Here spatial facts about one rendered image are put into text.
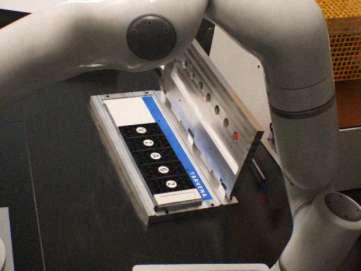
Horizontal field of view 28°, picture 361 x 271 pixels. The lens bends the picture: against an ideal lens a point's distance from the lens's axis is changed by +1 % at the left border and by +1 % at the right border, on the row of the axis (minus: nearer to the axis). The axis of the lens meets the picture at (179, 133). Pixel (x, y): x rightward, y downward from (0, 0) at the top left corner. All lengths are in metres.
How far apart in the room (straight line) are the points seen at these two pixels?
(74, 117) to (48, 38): 0.81
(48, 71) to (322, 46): 0.36
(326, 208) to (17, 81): 0.48
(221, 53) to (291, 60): 1.02
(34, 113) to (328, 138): 0.94
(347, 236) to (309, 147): 0.17
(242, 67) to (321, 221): 0.81
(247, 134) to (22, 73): 0.63
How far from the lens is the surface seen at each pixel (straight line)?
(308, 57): 0.90
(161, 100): 1.81
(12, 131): 1.69
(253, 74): 1.76
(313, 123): 0.95
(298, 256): 1.11
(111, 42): 0.86
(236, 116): 1.51
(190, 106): 1.67
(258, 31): 0.89
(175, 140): 1.67
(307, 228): 1.09
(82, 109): 1.77
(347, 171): 1.64
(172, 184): 1.53
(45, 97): 1.81
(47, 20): 0.96
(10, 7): 1.99
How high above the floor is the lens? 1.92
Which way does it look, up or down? 36 degrees down
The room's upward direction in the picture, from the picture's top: 10 degrees clockwise
